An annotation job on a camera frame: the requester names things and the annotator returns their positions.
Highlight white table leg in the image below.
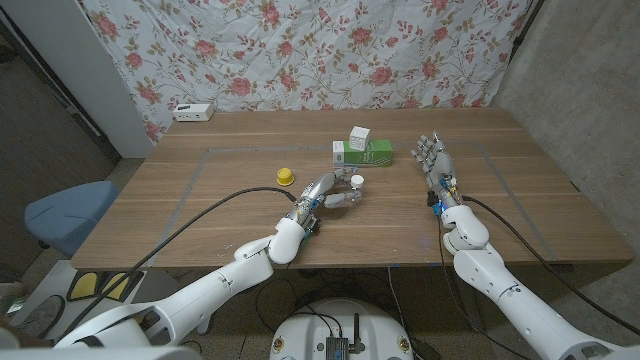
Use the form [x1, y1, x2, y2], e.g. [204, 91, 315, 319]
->
[196, 312, 216, 336]

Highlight clear white-capped medicine bottle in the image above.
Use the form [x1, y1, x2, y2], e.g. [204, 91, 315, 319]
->
[348, 174, 366, 204]

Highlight black backdrop stand pole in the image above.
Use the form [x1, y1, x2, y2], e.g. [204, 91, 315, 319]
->
[509, 0, 546, 49]

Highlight floral backdrop cloth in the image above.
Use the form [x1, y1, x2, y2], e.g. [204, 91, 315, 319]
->
[79, 0, 534, 144]

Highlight green flexible straws box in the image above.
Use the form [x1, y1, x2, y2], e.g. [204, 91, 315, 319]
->
[332, 138, 394, 169]

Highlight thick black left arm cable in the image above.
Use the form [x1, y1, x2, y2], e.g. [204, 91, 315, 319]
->
[57, 186, 299, 341]

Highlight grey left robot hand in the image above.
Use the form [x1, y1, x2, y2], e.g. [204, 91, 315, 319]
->
[284, 167, 364, 229]

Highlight white power strip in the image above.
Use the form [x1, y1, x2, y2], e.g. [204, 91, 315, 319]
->
[172, 102, 215, 123]

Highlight yellow black foot pedal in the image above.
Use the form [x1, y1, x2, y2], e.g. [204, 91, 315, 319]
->
[99, 271, 145, 302]
[66, 271, 99, 302]

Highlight grey table leg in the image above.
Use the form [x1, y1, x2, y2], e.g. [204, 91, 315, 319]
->
[449, 264, 485, 334]

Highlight blue padded stool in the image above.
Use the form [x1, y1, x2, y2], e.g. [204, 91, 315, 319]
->
[23, 180, 120, 257]

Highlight white board panel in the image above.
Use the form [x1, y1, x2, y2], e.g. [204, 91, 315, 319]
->
[0, 0, 155, 160]

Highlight white robot torso base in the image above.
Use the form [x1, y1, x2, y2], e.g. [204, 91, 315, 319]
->
[269, 298, 415, 360]

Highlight white cube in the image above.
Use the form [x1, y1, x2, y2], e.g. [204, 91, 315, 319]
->
[348, 125, 372, 152]

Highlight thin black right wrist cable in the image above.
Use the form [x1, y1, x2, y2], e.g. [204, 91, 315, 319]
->
[437, 214, 531, 360]

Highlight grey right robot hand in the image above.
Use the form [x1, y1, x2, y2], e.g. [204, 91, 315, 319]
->
[410, 130, 460, 206]

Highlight black electronics box with antenna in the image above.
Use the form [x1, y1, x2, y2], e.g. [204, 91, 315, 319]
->
[325, 313, 365, 360]

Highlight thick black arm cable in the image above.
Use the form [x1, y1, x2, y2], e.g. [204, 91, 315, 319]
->
[462, 194, 640, 337]
[57, 186, 299, 341]

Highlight grey slipper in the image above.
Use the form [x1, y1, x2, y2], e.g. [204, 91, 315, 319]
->
[19, 294, 66, 339]

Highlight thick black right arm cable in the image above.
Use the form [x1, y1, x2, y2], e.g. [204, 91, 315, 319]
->
[462, 194, 640, 337]

